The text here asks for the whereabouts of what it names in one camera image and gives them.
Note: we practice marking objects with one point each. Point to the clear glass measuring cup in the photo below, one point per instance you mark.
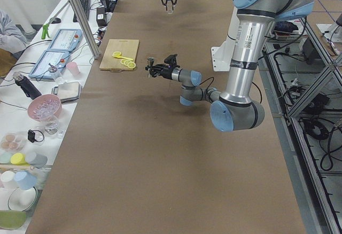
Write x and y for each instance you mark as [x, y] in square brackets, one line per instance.
[169, 9]

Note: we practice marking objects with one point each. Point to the pink plastic cup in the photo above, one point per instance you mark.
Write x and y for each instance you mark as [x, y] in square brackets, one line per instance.
[72, 67]

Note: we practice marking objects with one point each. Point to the grey cup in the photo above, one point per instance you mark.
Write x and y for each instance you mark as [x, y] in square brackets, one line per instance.
[36, 159]

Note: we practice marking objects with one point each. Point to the yellow cup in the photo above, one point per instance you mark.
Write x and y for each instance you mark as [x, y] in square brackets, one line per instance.
[18, 159]

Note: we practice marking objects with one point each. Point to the light blue cup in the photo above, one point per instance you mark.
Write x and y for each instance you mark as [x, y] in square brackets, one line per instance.
[25, 180]

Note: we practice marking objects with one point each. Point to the mint green cup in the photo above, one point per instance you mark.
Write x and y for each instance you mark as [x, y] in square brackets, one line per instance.
[5, 158]

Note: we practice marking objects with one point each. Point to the white cup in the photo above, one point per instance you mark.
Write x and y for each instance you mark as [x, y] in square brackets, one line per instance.
[7, 179]

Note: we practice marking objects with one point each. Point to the lemon slice outer end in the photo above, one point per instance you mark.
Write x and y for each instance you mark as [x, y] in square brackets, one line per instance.
[132, 65]

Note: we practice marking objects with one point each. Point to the lemon slice middle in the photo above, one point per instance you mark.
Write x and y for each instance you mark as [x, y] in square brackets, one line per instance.
[127, 63]

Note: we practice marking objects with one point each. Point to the wooden cutting board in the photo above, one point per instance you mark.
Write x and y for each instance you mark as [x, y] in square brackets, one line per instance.
[128, 49]

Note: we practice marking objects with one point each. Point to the steel tray container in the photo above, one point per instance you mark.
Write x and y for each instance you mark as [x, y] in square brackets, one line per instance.
[67, 92]

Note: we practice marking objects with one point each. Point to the upper teach pendant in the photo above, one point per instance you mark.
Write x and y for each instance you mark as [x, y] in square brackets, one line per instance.
[66, 40]

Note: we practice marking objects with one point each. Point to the teach pendant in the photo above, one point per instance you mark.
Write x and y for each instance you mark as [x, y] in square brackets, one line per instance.
[49, 57]
[66, 40]

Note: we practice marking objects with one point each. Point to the lower teach pendant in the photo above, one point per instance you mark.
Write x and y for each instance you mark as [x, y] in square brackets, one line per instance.
[49, 57]

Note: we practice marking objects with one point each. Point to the black computer mouse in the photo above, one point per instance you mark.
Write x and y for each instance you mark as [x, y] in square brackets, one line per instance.
[55, 21]

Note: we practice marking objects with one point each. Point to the pink bowl with ice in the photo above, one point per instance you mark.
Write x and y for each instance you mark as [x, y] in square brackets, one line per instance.
[44, 106]

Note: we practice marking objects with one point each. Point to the clear wine glass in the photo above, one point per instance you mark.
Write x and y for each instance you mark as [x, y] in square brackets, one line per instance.
[51, 125]

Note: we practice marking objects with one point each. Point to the green clamp tool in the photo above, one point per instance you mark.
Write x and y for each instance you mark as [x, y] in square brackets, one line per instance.
[45, 32]

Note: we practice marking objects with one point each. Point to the black bottle steel cap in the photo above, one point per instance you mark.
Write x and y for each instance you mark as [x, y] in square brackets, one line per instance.
[26, 85]

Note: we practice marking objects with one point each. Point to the person in white clothes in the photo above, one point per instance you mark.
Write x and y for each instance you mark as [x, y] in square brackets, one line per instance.
[12, 39]

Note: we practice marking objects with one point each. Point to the egg tray with eggs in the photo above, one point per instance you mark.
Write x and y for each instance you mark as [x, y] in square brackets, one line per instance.
[13, 142]

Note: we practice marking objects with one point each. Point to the white plate dark rim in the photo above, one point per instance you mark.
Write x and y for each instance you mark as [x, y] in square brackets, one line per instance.
[22, 200]

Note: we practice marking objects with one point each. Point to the green plate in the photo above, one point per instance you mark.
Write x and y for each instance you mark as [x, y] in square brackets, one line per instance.
[12, 219]

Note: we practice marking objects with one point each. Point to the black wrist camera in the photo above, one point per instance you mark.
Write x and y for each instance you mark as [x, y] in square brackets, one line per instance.
[171, 61]

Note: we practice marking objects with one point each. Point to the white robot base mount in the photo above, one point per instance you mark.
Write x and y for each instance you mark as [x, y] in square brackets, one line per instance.
[221, 55]

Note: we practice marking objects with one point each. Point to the aluminium frame post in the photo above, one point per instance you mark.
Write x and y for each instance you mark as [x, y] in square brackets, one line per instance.
[81, 17]

